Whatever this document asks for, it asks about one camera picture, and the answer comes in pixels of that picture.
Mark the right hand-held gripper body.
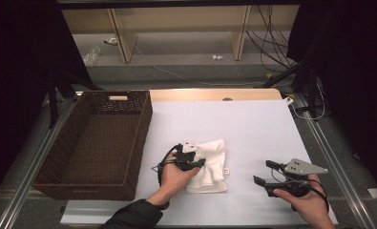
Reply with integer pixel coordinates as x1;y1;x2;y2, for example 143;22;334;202
264;157;330;198

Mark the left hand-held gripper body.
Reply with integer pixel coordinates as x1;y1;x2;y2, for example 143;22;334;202
174;139;200;173

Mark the white baby shirt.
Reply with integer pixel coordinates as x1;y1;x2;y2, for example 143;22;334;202
185;138;231;195

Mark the brown wicker basket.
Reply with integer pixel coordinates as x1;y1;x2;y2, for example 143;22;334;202
31;90;154;202

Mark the person's left hand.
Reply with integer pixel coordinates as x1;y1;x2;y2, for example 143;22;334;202
158;151;201;200

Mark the person's right hand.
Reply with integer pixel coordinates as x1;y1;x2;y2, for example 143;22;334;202
273;174;331;224

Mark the black metal stand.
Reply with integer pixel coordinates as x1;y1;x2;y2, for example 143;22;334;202
47;68;103;130
254;60;321;119

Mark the black curtain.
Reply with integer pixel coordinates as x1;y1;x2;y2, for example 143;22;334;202
0;0;94;209
285;0;377;204

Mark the light wooden desk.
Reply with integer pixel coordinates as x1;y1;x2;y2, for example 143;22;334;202
61;4;300;64

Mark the clear plastic wrapper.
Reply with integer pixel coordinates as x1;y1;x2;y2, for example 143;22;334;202
82;46;102;67

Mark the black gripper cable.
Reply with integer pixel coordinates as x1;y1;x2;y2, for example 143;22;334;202
271;166;330;213
151;143;181;188

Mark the aluminium rail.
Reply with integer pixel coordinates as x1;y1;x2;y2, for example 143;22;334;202
291;93;377;229
0;96;79;229

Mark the thin white plug cable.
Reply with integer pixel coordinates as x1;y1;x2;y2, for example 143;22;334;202
289;77;327;122

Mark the bundle of black cables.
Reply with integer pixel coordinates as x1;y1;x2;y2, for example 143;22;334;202
244;4;300;74

